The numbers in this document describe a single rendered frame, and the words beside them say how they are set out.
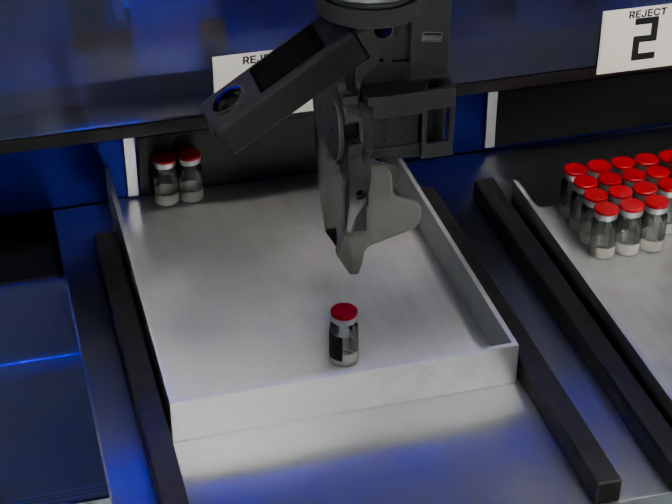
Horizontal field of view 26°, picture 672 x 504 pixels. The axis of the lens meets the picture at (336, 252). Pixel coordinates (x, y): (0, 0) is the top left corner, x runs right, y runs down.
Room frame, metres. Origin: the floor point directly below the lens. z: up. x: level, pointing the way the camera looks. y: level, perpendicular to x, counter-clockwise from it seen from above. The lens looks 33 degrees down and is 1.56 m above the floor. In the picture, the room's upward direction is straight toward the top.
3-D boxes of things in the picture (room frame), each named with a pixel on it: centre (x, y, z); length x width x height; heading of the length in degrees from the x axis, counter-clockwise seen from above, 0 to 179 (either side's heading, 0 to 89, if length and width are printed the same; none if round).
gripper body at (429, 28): (0.89, -0.03, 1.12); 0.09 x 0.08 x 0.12; 105
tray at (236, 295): (0.99, 0.04, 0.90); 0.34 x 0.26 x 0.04; 15
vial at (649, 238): (1.04, -0.27, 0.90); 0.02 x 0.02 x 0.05
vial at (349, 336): (0.89, -0.01, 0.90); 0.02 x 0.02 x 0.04
